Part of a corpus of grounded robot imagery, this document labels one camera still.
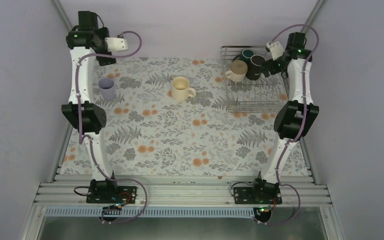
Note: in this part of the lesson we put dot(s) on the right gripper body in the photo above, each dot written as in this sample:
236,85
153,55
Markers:
280,68

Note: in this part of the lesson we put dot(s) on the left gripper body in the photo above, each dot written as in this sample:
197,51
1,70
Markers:
102,62

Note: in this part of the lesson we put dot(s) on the lilac plastic cup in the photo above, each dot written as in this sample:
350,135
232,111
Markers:
107,88

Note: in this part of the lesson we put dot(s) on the cream ribbed mug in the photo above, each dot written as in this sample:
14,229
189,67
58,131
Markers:
181,90

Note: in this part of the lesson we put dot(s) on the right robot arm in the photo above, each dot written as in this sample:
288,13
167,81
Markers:
294,119

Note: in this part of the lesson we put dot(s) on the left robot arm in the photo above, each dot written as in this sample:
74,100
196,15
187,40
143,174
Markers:
87,44

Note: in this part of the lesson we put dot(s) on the black mug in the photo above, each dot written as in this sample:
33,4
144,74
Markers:
255,67

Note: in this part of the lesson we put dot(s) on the dark green mug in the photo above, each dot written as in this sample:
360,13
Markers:
246,55

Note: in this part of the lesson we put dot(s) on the beige white mug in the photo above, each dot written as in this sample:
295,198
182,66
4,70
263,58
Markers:
237,71

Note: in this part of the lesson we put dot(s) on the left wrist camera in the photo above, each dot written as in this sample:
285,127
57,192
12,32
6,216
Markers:
116,44

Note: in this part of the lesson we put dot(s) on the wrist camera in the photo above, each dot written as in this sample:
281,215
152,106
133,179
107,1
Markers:
116,44
276,49

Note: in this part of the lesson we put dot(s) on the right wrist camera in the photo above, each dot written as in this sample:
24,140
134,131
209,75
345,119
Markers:
276,49

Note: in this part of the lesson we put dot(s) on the metal wire dish rack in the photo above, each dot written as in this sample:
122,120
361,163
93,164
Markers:
265,95

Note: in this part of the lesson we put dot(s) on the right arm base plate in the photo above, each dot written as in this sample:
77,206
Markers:
245,195

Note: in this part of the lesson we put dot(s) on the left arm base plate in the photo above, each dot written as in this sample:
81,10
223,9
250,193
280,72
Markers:
108,195

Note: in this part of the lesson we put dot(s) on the aluminium front rail frame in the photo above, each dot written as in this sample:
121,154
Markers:
190,196

